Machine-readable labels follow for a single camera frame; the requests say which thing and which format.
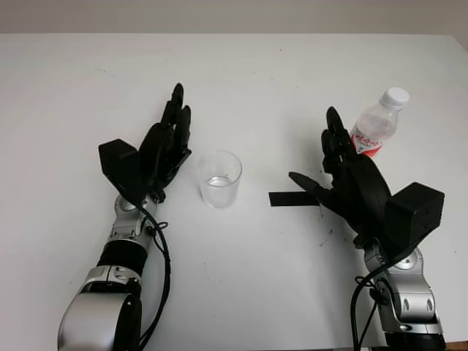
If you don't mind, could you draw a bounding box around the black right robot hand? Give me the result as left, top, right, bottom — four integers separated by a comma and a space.
288, 106, 393, 253

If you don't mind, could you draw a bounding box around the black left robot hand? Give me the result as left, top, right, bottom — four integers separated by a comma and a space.
138, 82, 194, 203

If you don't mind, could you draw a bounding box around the clear water bottle red label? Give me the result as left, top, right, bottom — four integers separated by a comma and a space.
349, 86, 411, 161

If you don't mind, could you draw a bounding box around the clear plastic cup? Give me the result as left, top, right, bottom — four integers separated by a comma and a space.
197, 149, 244, 210

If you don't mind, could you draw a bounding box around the black tape strip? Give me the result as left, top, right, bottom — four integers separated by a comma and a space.
268, 191, 320, 209

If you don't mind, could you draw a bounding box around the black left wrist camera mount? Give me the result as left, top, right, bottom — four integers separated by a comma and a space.
98, 138, 148, 206

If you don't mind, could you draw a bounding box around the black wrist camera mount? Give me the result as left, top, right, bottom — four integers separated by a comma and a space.
98, 138, 148, 206
383, 181, 446, 257

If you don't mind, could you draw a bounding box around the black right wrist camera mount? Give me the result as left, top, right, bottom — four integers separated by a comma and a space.
383, 181, 446, 257

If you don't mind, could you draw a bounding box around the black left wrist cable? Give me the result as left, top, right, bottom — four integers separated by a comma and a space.
134, 203, 173, 351

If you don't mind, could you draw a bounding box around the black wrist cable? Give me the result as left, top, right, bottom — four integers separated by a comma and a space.
134, 203, 173, 351
350, 252, 401, 351

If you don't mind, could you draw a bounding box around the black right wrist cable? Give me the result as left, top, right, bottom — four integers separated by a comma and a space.
350, 252, 401, 351

